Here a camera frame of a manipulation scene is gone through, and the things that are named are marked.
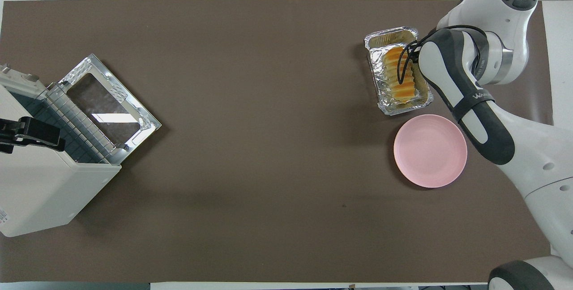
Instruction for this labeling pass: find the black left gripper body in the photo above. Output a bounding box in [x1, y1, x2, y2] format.
[17, 116, 58, 148]

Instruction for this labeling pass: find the aluminium foil tray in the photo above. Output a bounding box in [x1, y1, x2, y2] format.
[364, 26, 434, 117]

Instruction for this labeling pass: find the golden bread loaf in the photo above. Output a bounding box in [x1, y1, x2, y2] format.
[383, 47, 417, 104]

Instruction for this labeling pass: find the white toaster oven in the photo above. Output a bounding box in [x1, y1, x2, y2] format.
[0, 54, 162, 238]

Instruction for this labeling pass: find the glass oven door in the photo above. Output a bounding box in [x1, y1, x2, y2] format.
[50, 54, 162, 166]

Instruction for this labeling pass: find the brown table mat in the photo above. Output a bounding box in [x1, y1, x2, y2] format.
[0, 0, 563, 283]

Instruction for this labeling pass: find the pink round plate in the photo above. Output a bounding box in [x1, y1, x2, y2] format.
[393, 114, 468, 188]

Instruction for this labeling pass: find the metal oven wire rack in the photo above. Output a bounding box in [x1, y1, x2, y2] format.
[9, 83, 113, 165]

